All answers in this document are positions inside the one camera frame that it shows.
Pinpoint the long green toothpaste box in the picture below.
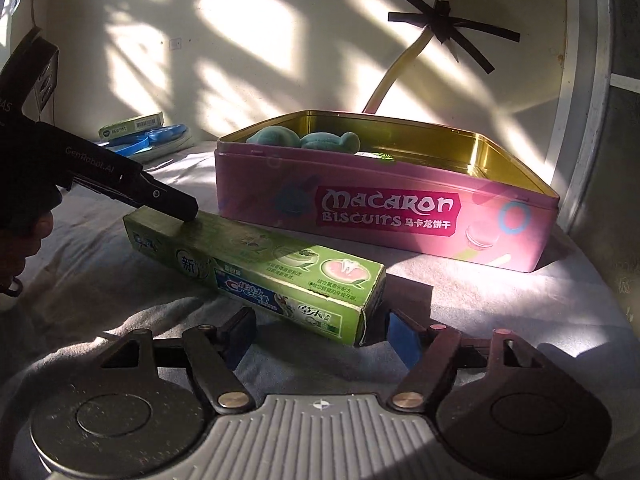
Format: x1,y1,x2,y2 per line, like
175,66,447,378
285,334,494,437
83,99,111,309
124,207,386,346

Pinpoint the person's left hand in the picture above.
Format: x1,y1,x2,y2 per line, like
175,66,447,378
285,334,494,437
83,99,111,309
1,185,62,297

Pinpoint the grey bed sheet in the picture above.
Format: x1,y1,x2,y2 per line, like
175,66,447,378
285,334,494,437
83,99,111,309
1,186,639,479

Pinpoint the pink macaron biscuit tin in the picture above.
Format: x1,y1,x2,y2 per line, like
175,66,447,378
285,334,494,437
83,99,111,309
215,110,559,272

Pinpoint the green box inside tin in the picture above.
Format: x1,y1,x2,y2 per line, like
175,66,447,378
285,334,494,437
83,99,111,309
355,151,396,162

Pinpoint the teal plush toy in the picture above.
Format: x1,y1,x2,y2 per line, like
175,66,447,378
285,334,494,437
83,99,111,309
246,126,361,154

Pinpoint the black tape cross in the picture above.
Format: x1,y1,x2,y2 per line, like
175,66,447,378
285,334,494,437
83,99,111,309
387,0,521,74

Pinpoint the white wall socket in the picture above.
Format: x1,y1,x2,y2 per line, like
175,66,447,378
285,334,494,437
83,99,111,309
169,38,182,51

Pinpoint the white power cable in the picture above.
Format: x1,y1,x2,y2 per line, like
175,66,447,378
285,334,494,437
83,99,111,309
361,29,435,114

